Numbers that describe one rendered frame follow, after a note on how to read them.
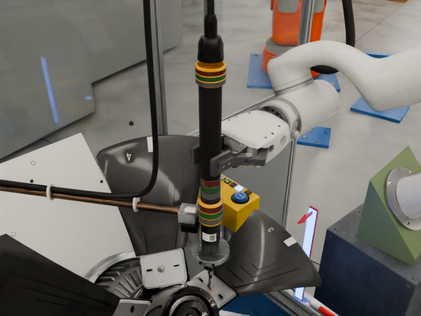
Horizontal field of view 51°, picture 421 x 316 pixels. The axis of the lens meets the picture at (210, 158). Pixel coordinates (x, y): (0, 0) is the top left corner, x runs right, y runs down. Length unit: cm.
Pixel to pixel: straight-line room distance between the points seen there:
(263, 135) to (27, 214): 54
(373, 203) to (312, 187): 186
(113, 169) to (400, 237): 84
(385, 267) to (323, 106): 67
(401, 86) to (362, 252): 75
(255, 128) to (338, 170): 270
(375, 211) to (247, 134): 71
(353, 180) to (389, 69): 260
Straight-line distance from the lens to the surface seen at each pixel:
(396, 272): 138
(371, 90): 77
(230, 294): 90
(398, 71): 76
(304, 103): 81
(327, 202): 309
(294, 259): 101
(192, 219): 76
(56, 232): 102
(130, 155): 89
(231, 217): 128
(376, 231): 140
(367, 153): 370
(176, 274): 84
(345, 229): 147
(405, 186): 136
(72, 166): 105
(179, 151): 87
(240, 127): 74
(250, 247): 99
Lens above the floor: 188
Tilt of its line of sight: 33 degrees down
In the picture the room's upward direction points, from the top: straight up
